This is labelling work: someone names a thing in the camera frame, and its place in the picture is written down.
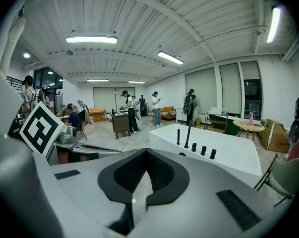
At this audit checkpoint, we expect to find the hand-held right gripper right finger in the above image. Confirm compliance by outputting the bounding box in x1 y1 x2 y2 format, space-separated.
145 148 190 207

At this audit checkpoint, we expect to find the dark glass window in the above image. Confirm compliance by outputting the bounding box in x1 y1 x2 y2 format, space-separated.
243 79 262 120

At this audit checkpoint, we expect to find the white duct pipe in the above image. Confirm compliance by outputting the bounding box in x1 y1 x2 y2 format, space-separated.
0 17 26 77

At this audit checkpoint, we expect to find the black shower hose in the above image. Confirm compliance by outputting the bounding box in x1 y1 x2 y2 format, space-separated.
183 119 193 149

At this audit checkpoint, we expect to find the dark wooden cabinet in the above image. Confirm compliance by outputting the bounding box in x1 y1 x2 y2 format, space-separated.
112 113 131 140

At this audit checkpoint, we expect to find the black folding chair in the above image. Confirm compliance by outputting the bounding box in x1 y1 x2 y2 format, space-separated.
74 119 88 140

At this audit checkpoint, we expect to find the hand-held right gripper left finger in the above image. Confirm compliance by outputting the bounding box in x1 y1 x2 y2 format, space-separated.
97 148 147 205

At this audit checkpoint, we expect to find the orange sofa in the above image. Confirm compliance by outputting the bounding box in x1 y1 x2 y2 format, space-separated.
160 106 177 120

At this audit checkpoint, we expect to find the grey shell chair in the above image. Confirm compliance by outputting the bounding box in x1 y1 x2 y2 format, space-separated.
253 154 299 208

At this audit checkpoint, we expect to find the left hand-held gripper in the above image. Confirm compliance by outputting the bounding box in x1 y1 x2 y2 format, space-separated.
19 101 123 165

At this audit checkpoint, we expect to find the round wooden table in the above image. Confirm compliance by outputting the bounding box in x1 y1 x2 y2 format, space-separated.
233 119 265 142

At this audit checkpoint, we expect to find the large cardboard box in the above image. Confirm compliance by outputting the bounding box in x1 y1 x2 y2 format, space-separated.
261 119 291 154

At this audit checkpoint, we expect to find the orange wooden desk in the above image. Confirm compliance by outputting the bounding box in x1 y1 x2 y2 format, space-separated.
88 107 107 122

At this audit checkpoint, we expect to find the wooden shelf rack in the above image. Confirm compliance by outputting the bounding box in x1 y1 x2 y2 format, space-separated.
204 112 229 134

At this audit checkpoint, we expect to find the white drawer cabinet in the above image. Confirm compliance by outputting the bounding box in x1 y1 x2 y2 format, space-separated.
176 108 187 122

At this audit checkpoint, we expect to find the white bathtub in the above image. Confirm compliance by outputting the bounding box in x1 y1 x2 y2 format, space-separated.
149 123 263 188

